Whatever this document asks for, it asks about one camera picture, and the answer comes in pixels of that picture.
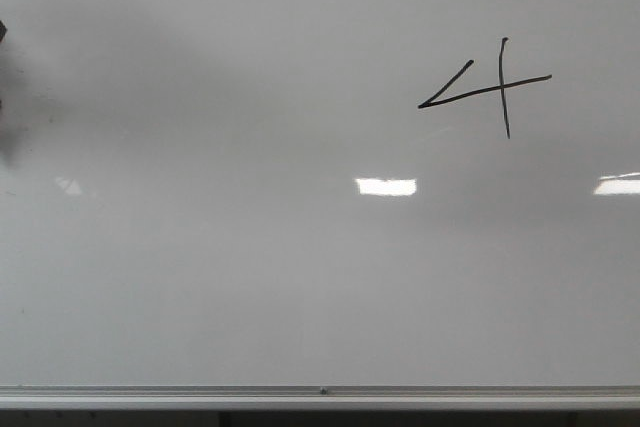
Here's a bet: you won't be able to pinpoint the white whiteboard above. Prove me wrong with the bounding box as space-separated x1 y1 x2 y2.
1 0 639 386

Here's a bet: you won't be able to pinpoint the aluminium whiteboard tray rail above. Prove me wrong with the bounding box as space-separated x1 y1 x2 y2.
1 386 639 411

